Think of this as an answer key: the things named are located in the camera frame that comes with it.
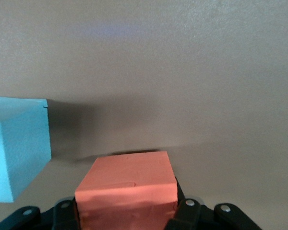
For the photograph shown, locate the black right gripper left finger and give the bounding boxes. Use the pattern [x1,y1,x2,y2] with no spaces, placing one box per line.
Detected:
[0,196,82,230]

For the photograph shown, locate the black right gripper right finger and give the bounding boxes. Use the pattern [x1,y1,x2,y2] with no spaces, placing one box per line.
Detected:
[167,176,264,230]

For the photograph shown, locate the orange foam cube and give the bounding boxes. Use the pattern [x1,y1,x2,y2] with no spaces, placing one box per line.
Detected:
[74,150,179,230]

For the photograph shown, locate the blue foam cube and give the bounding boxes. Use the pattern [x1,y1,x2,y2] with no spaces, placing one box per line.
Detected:
[0,95,52,203]

